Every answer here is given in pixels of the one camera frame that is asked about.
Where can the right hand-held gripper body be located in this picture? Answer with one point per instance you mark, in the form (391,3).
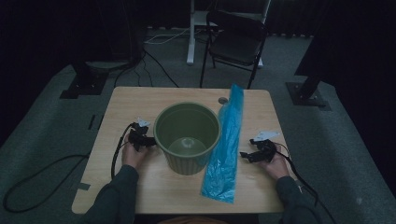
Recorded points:
(267,152)

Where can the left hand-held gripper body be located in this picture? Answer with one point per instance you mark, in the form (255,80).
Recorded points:
(138,138)

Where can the blue plastic bag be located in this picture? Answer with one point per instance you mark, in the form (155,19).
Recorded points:
(225,149)

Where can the green ribbed bin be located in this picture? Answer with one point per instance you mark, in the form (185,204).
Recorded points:
(186,127)

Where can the person's right hand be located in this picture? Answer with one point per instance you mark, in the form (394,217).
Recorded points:
(279,166)

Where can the person's left hand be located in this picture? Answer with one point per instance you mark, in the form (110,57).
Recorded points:
(134,157)

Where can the black stand with square base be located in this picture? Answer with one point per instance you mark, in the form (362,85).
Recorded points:
(306,93)
(85,84)

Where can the black folding chair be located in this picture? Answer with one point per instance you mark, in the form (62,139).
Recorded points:
(238,46)

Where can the black curtain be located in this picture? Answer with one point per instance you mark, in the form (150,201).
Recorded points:
(358,46)
(46,37)

